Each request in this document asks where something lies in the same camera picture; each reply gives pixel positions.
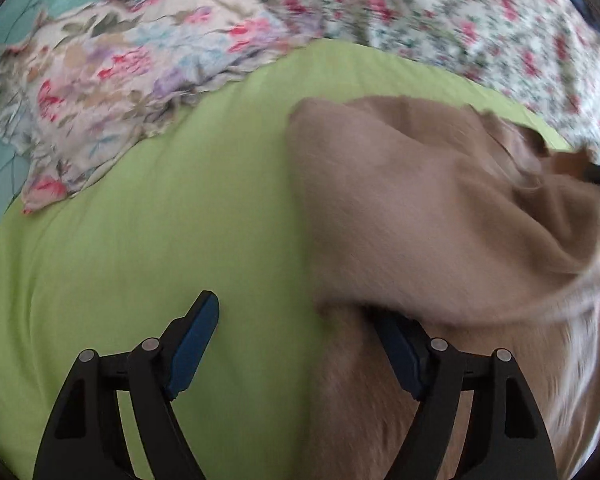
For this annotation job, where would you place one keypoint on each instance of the green bed sheet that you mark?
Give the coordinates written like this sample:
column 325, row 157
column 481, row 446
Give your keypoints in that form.
column 155, row 235

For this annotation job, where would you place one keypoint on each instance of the beige knit sweater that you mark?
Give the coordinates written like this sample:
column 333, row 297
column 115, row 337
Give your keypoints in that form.
column 405, row 210

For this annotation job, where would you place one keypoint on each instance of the teal floral pillow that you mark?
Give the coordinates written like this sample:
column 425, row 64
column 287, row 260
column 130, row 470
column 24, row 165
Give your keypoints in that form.
column 0, row 180

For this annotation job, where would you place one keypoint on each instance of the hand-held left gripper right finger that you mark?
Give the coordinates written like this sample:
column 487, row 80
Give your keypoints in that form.
column 400, row 355

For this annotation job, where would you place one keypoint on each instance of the small ruffled floral pillow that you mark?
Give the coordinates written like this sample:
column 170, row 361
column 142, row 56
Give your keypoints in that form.
column 105, row 85

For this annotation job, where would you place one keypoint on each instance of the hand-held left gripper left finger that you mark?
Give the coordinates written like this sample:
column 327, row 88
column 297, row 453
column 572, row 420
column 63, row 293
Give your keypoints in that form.
column 195, row 350

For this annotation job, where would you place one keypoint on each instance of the white pink floral quilt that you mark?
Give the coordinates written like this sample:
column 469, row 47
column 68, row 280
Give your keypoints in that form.
column 430, row 10

